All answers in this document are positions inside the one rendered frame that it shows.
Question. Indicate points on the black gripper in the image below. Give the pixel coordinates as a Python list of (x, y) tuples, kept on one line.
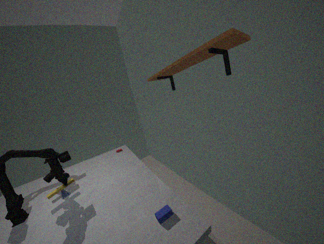
[(60, 174)]

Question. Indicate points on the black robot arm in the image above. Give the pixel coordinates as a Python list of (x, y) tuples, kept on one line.
[(13, 201)]

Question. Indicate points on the yellow bar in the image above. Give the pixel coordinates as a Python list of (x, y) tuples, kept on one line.
[(50, 195)]

